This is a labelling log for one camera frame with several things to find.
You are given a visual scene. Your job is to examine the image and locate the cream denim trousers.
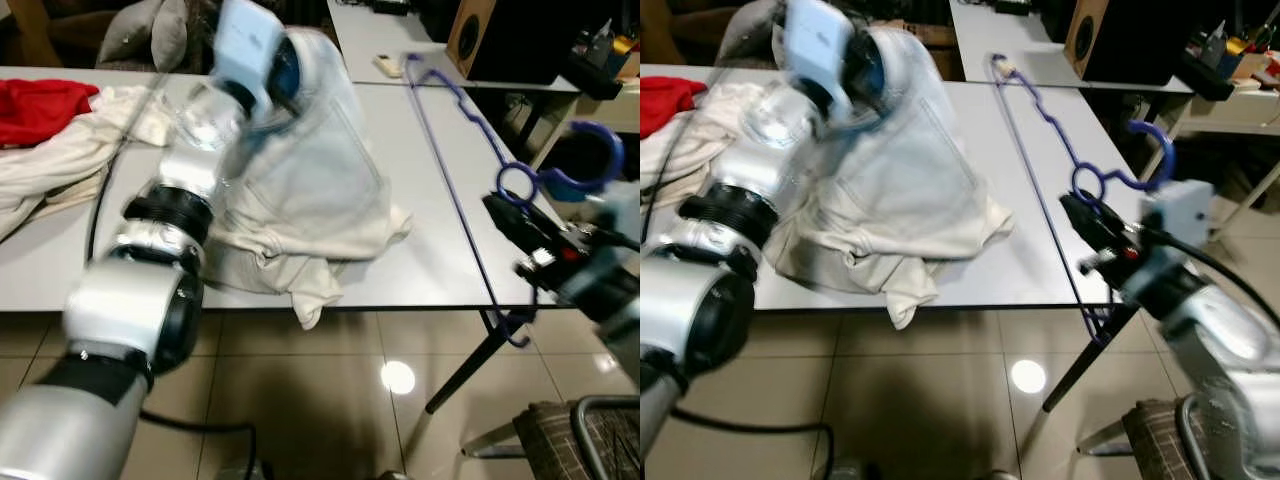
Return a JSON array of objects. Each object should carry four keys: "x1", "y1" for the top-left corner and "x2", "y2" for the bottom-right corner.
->
[
  {"x1": 205, "y1": 28, "x2": 414, "y2": 331},
  {"x1": 775, "y1": 25, "x2": 1014, "y2": 331}
]

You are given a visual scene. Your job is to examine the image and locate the red cotton garment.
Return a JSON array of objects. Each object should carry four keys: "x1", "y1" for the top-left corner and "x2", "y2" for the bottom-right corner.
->
[
  {"x1": 640, "y1": 75, "x2": 707, "y2": 139},
  {"x1": 0, "y1": 78, "x2": 101, "y2": 149}
]

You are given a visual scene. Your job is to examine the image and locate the black tool case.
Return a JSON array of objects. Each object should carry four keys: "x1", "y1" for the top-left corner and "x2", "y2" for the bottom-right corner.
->
[
  {"x1": 1175, "y1": 20, "x2": 1280, "y2": 102},
  {"x1": 562, "y1": 20, "x2": 641, "y2": 102}
]

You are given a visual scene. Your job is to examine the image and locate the metal chair with checked cushion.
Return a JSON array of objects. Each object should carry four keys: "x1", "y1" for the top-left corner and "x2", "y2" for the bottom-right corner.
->
[
  {"x1": 460, "y1": 395, "x2": 641, "y2": 480},
  {"x1": 1075, "y1": 395, "x2": 1256, "y2": 480}
]

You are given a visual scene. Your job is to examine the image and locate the black speaker with wooden front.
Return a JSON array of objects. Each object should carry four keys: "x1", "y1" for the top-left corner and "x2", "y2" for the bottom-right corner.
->
[
  {"x1": 1062, "y1": 0, "x2": 1201, "y2": 87},
  {"x1": 445, "y1": 0, "x2": 606, "y2": 87}
]

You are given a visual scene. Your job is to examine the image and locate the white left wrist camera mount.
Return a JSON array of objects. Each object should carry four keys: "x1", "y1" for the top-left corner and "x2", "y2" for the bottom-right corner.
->
[
  {"x1": 783, "y1": 0, "x2": 857, "y2": 97},
  {"x1": 212, "y1": 0, "x2": 287, "y2": 107}
]

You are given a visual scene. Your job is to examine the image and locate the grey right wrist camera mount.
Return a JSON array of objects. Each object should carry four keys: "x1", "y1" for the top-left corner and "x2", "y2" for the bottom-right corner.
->
[
  {"x1": 1143, "y1": 180, "x2": 1217, "y2": 251},
  {"x1": 583, "y1": 180, "x2": 641, "y2": 241}
]

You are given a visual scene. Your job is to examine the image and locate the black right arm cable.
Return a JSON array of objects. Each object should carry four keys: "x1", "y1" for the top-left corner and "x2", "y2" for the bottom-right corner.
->
[{"x1": 1150, "y1": 228, "x2": 1280, "y2": 306}]

